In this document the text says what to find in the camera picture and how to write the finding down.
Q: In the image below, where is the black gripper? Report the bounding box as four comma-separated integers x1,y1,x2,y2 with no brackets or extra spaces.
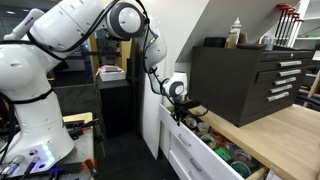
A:
170,99,192,127

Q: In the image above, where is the white wooden drawer with tapes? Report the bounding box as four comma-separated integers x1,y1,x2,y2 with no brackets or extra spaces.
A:
158,103,270,180

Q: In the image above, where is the white side panel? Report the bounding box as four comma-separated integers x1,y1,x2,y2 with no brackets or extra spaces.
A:
139,19,188,160

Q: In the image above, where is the green tape roll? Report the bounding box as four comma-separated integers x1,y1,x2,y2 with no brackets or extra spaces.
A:
199,132,219,150

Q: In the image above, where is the green plastic box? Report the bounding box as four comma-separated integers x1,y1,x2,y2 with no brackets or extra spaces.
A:
213,147,234,165

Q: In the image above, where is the black metal tool chest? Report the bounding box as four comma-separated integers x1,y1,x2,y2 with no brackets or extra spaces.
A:
189,44,316,128

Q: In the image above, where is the teal tape roll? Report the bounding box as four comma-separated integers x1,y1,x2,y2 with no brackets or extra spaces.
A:
230,160,253,179

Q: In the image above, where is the white pink box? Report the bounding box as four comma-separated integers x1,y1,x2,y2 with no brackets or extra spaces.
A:
95,64,127,82

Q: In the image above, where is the black box on chest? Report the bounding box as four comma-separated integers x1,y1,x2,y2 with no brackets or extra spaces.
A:
203,36,227,48

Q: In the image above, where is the brown bottle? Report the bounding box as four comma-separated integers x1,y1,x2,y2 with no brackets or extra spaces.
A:
224,29,239,50

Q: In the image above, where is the black clamp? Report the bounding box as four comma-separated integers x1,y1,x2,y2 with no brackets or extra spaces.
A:
63,118,102,141

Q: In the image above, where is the robot mounting table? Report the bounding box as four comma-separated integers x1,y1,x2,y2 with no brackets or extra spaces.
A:
0,111,97,180

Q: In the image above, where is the white glue bottle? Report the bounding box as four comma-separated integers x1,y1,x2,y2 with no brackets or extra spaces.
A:
230,16,242,46

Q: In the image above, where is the metal can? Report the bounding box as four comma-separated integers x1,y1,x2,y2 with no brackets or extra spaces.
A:
261,34,276,51

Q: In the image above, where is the white drawer with metal handle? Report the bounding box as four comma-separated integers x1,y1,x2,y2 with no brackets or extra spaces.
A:
167,134,216,180

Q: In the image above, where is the black pedestal cabinet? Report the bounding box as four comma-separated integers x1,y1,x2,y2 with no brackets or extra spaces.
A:
95,77,133,138

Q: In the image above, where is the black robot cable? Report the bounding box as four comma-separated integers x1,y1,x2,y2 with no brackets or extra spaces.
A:
26,0,210,118

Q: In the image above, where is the grey duct tape roll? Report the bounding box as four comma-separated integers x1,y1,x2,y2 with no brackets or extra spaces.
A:
233,148,261,170

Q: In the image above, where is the orange-handled tool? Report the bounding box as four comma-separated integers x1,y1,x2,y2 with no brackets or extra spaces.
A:
82,157,100,178

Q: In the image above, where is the red T-handle wrench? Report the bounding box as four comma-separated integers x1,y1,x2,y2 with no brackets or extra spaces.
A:
287,17,305,48
283,11,301,46
279,7,296,43
274,2,292,39

